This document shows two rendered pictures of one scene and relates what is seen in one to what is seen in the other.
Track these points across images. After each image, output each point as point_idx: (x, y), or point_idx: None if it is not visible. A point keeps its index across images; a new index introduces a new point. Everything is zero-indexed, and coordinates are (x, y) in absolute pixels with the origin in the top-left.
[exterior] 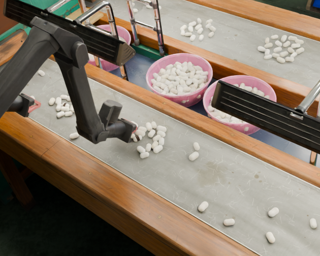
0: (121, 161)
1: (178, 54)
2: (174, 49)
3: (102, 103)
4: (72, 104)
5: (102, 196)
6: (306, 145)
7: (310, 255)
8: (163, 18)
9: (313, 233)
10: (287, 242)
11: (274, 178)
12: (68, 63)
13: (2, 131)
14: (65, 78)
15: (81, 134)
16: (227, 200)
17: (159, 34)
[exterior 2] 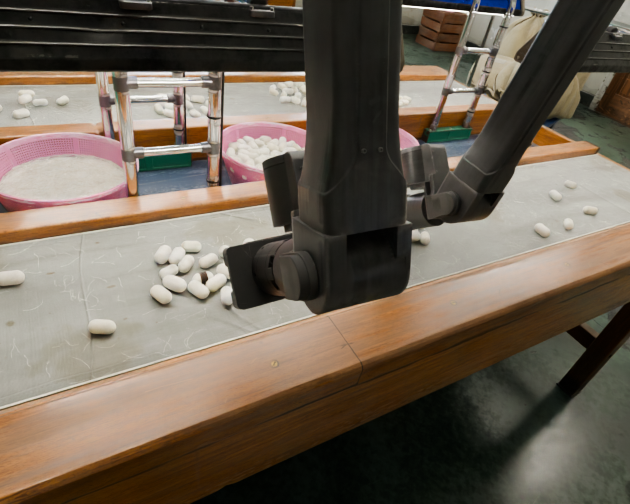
0: (422, 267)
1: (227, 129)
2: (202, 131)
3: (430, 147)
4: (539, 109)
5: (514, 306)
6: (627, 66)
7: (607, 203)
8: (96, 109)
9: (580, 191)
10: (591, 206)
11: None
12: None
13: (187, 434)
14: (611, 7)
15: (473, 211)
16: (529, 214)
17: (182, 106)
